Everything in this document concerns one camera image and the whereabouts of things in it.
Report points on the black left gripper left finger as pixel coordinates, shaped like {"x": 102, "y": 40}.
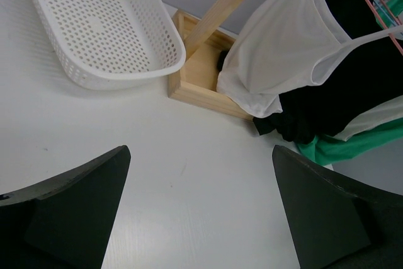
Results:
{"x": 66, "y": 220}

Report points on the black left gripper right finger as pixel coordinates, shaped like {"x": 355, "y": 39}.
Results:
{"x": 336, "y": 221}

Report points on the black tank top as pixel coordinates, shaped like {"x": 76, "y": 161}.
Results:
{"x": 357, "y": 20}

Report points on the white tank top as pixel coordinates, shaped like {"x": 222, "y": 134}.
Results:
{"x": 285, "y": 45}

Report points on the pink wire hanger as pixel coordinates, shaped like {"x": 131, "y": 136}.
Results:
{"x": 389, "y": 31}

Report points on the green tank top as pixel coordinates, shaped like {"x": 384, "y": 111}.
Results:
{"x": 343, "y": 146}

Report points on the wooden clothes rack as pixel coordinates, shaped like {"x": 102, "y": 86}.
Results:
{"x": 196, "y": 82}

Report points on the white perforated plastic basket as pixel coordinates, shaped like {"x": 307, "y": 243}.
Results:
{"x": 112, "y": 44}

